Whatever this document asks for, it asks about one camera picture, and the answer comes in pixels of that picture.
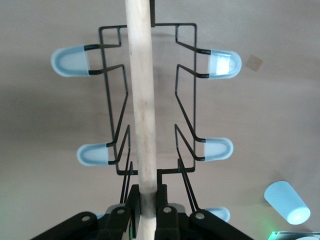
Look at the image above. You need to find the black wire cup holder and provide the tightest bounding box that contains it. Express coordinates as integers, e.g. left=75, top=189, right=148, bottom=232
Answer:
left=50, top=0, right=243, bottom=240

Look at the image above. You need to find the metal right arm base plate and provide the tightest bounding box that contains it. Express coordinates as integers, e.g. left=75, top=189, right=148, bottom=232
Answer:
left=268, top=231, right=320, bottom=240

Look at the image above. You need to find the light blue plastic cup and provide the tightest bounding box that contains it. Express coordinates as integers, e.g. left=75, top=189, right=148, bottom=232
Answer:
left=263, top=180, right=311, bottom=225

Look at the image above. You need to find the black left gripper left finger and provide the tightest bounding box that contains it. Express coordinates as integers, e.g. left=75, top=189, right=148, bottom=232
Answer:
left=98, top=183, right=141, bottom=240

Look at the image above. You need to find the small brown tape square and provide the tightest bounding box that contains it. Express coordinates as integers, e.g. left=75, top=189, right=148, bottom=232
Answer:
left=246, top=54, right=265, bottom=72

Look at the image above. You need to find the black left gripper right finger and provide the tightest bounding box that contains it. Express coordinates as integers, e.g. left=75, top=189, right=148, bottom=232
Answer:
left=154, top=184, right=181, bottom=240

